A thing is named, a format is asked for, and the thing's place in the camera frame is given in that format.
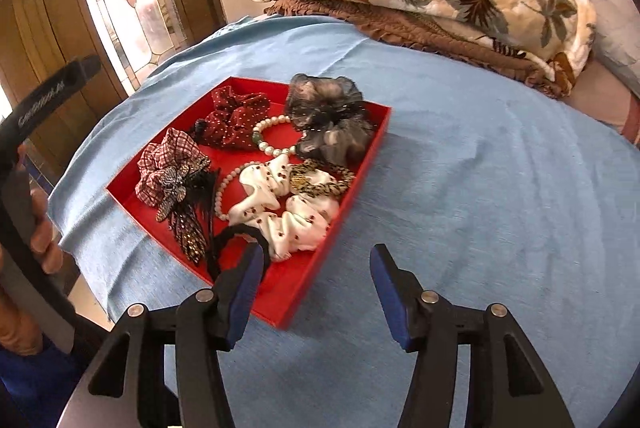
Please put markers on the black feather hair clip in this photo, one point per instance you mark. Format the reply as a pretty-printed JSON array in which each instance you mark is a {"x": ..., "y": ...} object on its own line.
[{"x": 188, "y": 207}]

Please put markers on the white dotted scrunchie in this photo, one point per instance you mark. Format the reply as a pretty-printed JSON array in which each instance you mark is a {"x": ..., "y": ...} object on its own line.
[{"x": 289, "y": 222}]

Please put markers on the stained glass wooden door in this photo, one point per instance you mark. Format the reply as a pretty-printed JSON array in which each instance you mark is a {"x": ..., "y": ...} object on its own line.
[{"x": 130, "y": 37}]

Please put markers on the grey sheer scrunchie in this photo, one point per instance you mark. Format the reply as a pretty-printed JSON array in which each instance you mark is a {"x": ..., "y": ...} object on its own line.
[{"x": 330, "y": 115}]

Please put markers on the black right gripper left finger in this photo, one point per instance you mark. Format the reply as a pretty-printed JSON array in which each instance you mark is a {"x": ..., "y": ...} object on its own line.
[{"x": 236, "y": 290}]

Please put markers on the dark red dotted scrunchie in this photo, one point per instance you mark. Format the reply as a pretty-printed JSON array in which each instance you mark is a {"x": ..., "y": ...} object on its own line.
[{"x": 231, "y": 122}]

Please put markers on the person's left hand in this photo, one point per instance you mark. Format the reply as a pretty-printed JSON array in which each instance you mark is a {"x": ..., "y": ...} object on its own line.
[{"x": 20, "y": 333}]

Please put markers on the blue bed sheet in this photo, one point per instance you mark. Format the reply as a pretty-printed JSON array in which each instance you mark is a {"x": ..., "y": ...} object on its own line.
[{"x": 485, "y": 189}]

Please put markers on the brown ruffled blanket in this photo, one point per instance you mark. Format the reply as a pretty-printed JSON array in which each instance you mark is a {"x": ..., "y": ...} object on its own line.
[{"x": 421, "y": 32}]

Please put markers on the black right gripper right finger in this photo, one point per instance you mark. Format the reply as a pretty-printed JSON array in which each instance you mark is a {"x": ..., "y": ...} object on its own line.
[{"x": 399, "y": 292}]

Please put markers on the white grey pillow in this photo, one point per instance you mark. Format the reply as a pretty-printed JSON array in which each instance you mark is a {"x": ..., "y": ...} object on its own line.
[{"x": 617, "y": 42}]

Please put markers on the red white plaid scrunchie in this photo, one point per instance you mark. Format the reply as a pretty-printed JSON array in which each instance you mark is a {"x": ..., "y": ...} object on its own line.
[{"x": 176, "y": 149}]

